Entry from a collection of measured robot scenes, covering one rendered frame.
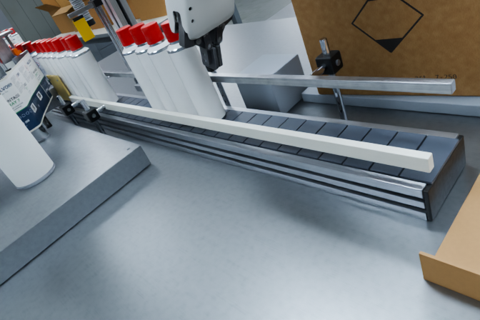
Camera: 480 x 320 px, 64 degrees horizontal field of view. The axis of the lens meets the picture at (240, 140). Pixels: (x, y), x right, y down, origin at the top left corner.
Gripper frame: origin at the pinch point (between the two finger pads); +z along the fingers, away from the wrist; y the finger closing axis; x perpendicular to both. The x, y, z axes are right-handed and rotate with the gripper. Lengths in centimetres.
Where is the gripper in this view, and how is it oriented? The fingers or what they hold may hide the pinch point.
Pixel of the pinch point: (211, 55)
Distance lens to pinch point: 64.2
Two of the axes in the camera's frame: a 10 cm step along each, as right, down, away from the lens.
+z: 0.9, 7.1, 7.0
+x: 7.6, 4.1, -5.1
